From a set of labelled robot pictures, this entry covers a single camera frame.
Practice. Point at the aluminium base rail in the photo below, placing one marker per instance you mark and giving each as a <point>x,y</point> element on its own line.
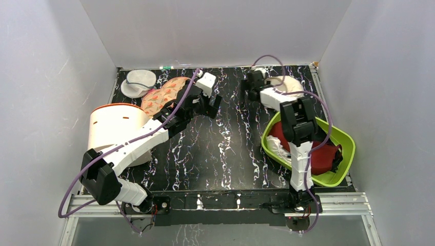
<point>227,207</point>

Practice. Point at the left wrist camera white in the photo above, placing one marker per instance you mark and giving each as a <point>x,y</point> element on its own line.
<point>206,81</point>

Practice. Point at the white lace garment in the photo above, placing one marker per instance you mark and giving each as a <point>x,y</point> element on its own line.
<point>277,151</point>

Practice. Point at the white mesh laundry bag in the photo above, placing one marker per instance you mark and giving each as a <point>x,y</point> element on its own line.
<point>283,89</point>

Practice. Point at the floral mesh laundry bag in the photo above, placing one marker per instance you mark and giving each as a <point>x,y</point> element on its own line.
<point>155,99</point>

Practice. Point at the green plastic basin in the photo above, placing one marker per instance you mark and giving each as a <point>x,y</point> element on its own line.
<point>338,137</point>

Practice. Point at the small white grey-trimmed laundry bag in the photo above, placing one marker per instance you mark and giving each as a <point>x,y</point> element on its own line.
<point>138,83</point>

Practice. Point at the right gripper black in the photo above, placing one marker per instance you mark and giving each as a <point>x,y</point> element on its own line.
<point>253,84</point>

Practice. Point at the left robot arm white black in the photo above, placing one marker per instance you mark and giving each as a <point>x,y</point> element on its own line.
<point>101,170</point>

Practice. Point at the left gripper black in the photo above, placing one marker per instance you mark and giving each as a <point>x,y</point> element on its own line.
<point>212,109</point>

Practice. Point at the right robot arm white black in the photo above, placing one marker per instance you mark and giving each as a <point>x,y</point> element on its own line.
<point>299,127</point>

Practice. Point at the red garment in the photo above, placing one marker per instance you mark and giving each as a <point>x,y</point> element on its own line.
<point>327,158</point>

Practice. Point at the white cylindrical basket orange rim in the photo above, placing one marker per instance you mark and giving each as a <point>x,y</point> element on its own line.
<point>109,124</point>

